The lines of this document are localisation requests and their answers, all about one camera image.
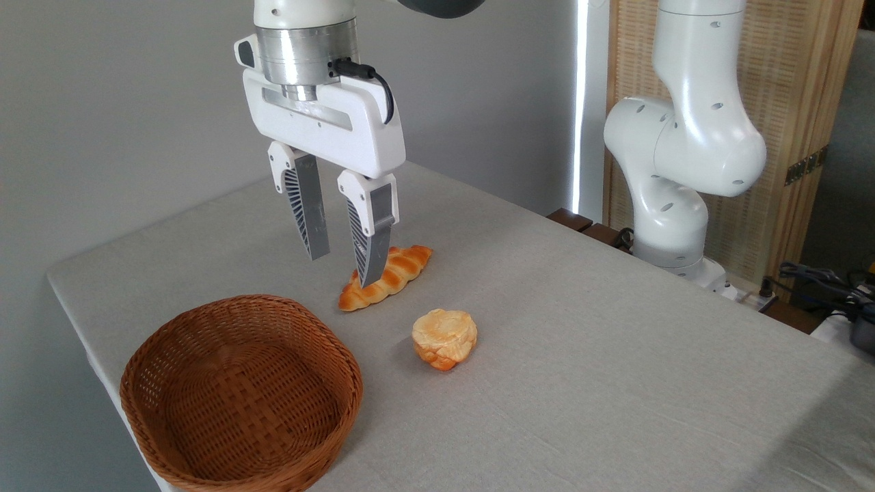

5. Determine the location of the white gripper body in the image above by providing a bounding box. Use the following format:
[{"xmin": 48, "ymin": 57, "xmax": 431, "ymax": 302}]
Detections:
[{"xmin": 242, "ymin": 68, "xmax": 407, "ymax": 180}]

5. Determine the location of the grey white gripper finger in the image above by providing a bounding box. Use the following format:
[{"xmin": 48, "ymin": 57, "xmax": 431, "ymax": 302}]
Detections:
[
  {"xmin": 336, "ymin": 169, "xmax": 400, "ymax": 289},
  {"xmin": 267, "ymin": 141, "xmax": 332, "ymax": 262}
]

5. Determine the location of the round pale bread bun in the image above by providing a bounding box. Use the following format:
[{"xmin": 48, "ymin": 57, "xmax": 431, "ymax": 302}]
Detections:
[{"xmin": 411, "ymin": 308, "xmax": 479, "ymax": 372}]

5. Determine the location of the long braided bread loaf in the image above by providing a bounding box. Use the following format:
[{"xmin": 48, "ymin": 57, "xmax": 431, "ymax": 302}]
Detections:
[{"xmin": 338, "ymin": 245, "xmax": 435, "ymax": 313}]

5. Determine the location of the brown woven wicker basket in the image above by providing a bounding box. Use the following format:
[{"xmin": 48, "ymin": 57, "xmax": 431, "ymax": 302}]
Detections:
[{"xmin": 119, "ymin": 294, "xmax": 364, "ymax": 492}]

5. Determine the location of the dark brown wooden block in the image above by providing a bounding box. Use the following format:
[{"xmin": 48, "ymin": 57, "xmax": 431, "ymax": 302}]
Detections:
[
  {"xmin": 581, "ymin": 223, "xmax": 634, "ymax": 254},
  {"xmin": 546, "ymin": 208, "xmax": 595, "ymax": 234}
]

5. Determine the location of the grey tablecloth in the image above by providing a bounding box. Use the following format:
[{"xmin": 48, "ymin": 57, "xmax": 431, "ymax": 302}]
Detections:
[{"xmin": 46, "ymin": 160, "xmax": 875, "ymax": 492}]

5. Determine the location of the wooden rattan folding screen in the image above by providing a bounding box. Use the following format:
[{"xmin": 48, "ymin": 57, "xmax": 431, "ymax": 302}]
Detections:
[{"xmin": 604, "ymin": 0, "xmax": 866, "ymax": 303}]

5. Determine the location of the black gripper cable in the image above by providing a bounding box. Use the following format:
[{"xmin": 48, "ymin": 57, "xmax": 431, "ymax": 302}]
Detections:
[{"xmin": 329, "ymin": 58, "xmax": 396, "ymax": 126}]

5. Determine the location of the black cable bundle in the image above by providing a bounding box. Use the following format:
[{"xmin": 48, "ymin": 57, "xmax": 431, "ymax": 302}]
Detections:
[{"xmin": 760, "ymin": 261, "xmax": 875, "ymax": 316}]

